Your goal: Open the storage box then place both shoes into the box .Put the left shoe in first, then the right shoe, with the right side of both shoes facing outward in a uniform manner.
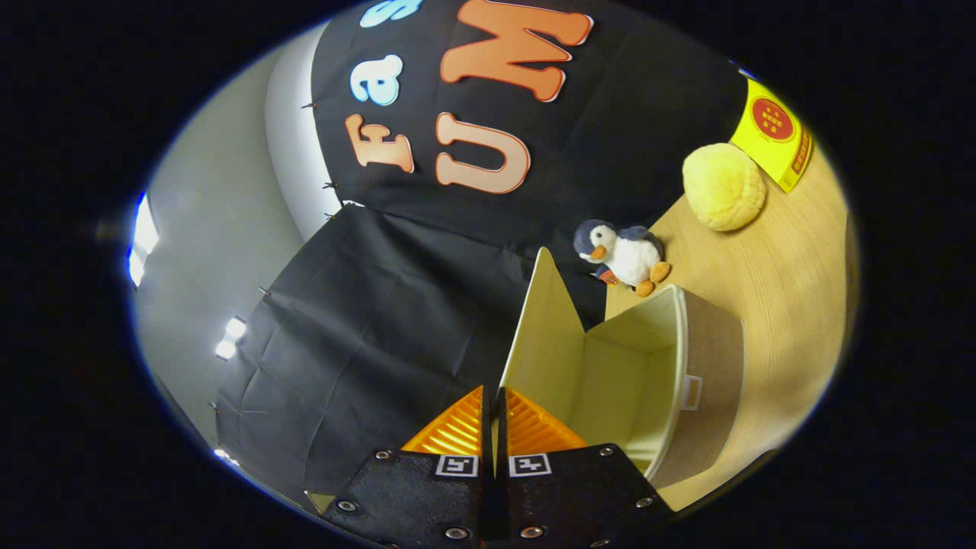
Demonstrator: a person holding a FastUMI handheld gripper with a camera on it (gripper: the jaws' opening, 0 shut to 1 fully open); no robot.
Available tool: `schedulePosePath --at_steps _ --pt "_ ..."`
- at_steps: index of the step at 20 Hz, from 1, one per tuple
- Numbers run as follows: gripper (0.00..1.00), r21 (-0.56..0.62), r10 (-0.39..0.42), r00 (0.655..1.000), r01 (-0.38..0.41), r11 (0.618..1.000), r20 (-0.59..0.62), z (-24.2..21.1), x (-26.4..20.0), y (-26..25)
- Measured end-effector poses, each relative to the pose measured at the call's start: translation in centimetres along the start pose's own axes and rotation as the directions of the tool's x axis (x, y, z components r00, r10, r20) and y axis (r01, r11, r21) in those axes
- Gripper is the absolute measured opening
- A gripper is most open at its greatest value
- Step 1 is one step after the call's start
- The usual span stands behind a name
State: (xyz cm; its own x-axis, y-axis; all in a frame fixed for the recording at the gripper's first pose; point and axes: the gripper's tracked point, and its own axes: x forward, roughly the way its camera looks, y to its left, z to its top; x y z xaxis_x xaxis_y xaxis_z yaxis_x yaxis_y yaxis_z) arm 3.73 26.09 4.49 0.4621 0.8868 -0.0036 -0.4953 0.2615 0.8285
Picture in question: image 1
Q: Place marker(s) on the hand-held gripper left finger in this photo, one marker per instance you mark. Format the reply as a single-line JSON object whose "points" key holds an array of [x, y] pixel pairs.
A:
{"points": [[419, 496]]}

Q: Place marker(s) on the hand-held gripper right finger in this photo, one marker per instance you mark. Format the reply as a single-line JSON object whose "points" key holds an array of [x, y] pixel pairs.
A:
{"points": [[572, 496]]}

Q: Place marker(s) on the beige fabric storage box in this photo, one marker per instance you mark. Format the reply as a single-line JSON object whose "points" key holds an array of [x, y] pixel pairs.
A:
{"points": [[610, 381]]}

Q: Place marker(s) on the penguin plush toy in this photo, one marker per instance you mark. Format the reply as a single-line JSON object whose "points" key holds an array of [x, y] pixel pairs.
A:
{"points": [[629, 255]]}

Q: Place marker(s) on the small bright ceiling light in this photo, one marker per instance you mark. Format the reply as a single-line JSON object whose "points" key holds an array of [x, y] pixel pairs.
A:
{"points": [[231, 335]]}

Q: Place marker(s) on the yellow round plush bun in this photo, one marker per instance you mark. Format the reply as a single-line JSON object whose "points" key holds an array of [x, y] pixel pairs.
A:
{"points": [[724, 187]]}

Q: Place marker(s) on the large bright ceiling light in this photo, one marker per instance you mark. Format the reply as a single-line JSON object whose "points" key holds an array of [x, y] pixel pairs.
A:
{"points": [[142, 232]]}

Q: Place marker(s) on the yellow book with red circle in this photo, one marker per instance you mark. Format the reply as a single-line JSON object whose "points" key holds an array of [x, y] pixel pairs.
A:
{"points": [[770, 149]]}

